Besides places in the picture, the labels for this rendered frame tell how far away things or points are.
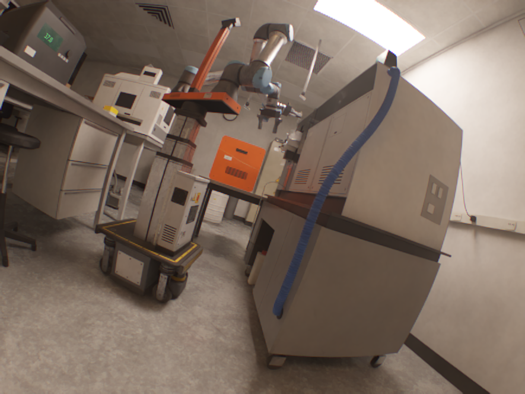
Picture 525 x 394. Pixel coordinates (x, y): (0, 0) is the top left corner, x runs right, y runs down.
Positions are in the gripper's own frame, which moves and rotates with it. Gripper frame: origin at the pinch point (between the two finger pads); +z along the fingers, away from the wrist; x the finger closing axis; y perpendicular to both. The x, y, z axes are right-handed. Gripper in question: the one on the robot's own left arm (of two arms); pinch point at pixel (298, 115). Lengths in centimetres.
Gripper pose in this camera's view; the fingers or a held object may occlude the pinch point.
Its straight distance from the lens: 189.2
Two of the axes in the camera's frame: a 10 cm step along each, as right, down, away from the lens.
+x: -1.6, -0.6, 9.9
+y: 3.2, -9.5, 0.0
